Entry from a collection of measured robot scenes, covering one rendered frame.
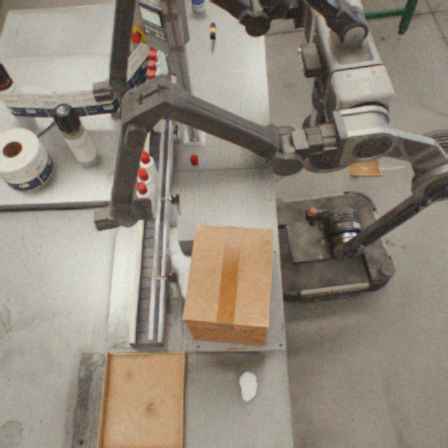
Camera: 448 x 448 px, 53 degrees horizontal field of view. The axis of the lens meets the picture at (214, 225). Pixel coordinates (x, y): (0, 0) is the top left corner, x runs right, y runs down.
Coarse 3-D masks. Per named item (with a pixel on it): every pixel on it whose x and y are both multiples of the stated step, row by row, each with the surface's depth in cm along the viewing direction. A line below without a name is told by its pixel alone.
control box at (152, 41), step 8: (144, 0) 135; (152, 0) 134; (184, 0) 139; (136, 8) 139; (152, 8) 135; (160, 8) 133; (184, 8) 141; (136, 16) 143; (184, 16) 143; (136, 24) 146; (152, 24) 141; (184, 24) 145; (144, 32) 147; (184, 32) 147; (144, 40) 150; (152, 40) 148; (160, 40) 145; (168, 40) 143; (160, 48) 149; (168, 48) 146
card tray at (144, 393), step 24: (120, 360) 151; (144, 360) 151; (168, 360) 150; (120, 384) 148; (144, 384) 147; (168, 384) 147; (120, 408) 145; (144, 408) 144; (168, 408) 144; (120, 432) 142; (144, 432) 141; (168, 432) 141
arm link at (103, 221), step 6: (96, 210) 132; (102, 210) 131; (108, 210) 131; (96, 216) 131; (102, 216) 131; (108, 216) 130; (114, 216) 125; (120, 216) 124; (126, 216) 125; (96, 222) 132; (102, 222) 132; (108, 222) 132; (120, 222) 127; (126, 222) 128; (96, 228) 133; (102, 228) 133; (108, 228) 133; (114, 228) 134
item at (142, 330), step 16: (160, 208) 171; (144, 224) 168; (160, 224) 168; (144, 240) 165; (160, 240) 165; (144, 256) 163; (160, 256) 162; (144, 272) 160; (160, 272) 159; (144, 288) 157; (160, 288) 160; (144, 304) 155; (144, 320) 152; (144, 336) 150
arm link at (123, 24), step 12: (120, 0) 123; (132, 0) 123; (120, 12) 126; (132, 12) 127; (120, 24) 130; (132, 24) 131; (120, 36) 134; (120, 48) 138; (120, 60) 142; (108, 72) 150; (120, 72) 145
